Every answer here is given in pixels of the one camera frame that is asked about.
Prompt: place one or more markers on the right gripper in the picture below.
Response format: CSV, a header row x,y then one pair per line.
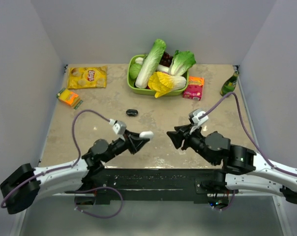
x,y
176,137

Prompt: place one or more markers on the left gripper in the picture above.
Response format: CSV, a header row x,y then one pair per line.
x,y
133,142

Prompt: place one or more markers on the white earbud charging case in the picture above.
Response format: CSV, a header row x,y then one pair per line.
x,y
146,134

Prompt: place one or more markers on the black earbud charging case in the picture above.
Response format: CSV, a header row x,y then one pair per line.
x,y
131,112

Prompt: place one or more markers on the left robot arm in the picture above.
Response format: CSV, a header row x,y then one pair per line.
x,y
27,184

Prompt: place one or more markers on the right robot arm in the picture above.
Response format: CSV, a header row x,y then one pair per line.
x,y
242,168

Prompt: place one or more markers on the pink snack box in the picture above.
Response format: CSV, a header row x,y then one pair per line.
x,y
194,90

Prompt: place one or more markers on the yellow napa cabbage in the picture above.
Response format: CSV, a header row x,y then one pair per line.
x,y
163,83

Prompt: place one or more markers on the green plastic basin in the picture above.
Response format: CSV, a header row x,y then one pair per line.
x,y
141,91

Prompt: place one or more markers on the green glass bottle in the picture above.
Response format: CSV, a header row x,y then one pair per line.
x,y
230,84

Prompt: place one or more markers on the small green cabbage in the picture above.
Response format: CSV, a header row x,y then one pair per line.
x,y
134,70

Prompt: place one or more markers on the green leafy lettuce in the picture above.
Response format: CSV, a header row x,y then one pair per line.
x,y
182,61

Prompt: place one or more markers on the dark red grapes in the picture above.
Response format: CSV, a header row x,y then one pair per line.
x,y
166,60

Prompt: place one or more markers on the yellow orange sponge pack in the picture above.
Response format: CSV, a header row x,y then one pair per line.
x,y
69,98

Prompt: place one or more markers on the tall napa cabbage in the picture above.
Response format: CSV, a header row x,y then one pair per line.
x,y
150,63

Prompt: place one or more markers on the white radish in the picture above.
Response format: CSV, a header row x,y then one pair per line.
x,y
160,68

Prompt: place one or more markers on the yellow chips bag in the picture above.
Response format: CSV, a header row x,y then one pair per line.
x,y
87,77

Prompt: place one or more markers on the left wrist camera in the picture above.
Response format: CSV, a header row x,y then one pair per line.
x,y
119,128

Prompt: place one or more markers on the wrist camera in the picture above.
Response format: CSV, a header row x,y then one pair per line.
x,y
119,128
197,118

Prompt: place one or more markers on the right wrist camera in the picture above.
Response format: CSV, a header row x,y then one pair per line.
x,y
197,118

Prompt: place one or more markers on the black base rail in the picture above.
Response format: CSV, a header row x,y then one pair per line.
x,y
191,185

